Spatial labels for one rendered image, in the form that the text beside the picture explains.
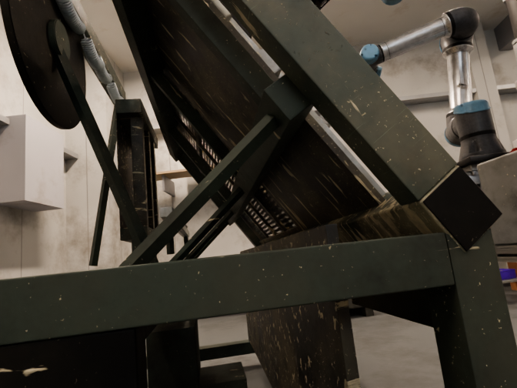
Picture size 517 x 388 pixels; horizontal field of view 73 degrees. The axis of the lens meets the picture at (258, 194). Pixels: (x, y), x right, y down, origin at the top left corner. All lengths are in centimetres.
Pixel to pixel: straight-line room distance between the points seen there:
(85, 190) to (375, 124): 470
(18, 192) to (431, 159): 375
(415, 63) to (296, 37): 566
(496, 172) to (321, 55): 44
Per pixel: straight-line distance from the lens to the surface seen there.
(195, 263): 55
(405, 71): 620
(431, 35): 166
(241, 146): 70
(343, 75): 68
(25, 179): 403
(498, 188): 87
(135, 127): 231
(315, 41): 70
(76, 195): 518
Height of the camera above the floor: 78
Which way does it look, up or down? 10 degrees up
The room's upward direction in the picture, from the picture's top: 6 degrees counter-clockwise
